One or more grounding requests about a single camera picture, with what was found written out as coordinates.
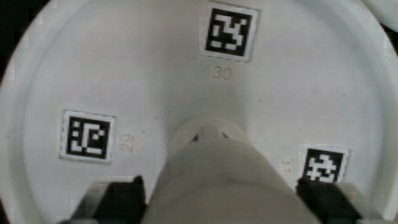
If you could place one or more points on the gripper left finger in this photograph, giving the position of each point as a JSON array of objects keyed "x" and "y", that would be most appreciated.
[{"x": 112, "y": 204}]

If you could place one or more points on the white round table top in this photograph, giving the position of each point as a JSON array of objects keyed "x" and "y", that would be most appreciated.
[{"x": 132, "y": 63}]

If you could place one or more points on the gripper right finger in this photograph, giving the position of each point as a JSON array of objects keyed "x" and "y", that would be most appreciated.
[{"x": 336, "y": 202}]

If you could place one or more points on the white cylindrical table leg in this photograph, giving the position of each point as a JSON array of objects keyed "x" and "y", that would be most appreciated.
[{"x": 219, "y": 186}]

